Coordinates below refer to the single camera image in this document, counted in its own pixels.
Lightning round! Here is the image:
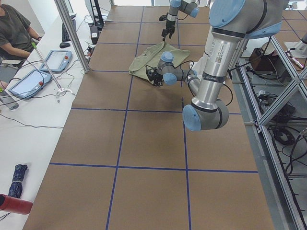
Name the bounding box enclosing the red water bottle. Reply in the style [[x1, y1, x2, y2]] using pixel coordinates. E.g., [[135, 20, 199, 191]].
[[0, 194, 33, 215]]

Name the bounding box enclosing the black keyboard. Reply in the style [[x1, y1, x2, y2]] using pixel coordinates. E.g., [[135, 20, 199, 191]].
[[61, 18, 77, 42]]

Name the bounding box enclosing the silver reacher stick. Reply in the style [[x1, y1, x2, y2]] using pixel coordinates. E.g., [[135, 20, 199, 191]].
[[32, 42, 75, 103]]

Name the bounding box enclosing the black box with label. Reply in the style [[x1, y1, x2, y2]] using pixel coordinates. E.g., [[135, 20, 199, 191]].
[[90, 25, 99, 45]]

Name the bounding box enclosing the aluminium frame post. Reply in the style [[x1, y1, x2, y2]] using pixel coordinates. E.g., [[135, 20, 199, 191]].
[[54, 0, 90, 73]]

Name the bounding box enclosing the olive green long-sleeve shirt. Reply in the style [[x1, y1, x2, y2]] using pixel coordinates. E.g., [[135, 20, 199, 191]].
[[129, 42, 190, 81]]

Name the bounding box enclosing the blue teach pendant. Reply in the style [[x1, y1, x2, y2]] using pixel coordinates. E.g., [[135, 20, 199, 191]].
[[45, 50, 72, 73], [9, 70, 51, 99]]

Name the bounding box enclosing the folded dark blue umbrella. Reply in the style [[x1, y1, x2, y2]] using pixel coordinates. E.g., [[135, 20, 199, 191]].
[[8, 164, 28, 198]]

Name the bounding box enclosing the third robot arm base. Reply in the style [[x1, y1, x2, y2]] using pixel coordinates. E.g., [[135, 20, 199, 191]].
[[284, 34, 307, 58]]

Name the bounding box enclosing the far blue teach pendant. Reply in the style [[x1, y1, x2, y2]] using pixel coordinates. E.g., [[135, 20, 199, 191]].
[[45, 50, 72, 73]]

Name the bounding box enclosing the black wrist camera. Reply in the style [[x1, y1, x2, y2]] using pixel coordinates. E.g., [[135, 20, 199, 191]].
[[146, 68, 155, 81], [159, 15, 167, 22]]

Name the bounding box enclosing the near blue teach pendant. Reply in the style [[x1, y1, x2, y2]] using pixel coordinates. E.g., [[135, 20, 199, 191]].
[[9, 70, 51, 99]]

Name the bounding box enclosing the black computer mouse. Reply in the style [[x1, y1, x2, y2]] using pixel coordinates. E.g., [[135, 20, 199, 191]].
[[59, 42, 71, 48]]

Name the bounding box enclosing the seated person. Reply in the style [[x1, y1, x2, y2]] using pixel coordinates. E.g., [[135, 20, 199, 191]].
[[0, 4, 42, 60]]

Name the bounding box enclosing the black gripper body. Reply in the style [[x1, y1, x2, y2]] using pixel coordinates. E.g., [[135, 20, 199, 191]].
[[150, 70, 163, 87], [162, 20, 176, 36]]

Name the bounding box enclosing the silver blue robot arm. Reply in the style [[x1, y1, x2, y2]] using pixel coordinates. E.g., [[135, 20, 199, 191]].
[[146, 0, 288, 131], [159, 0, 200, 41]]

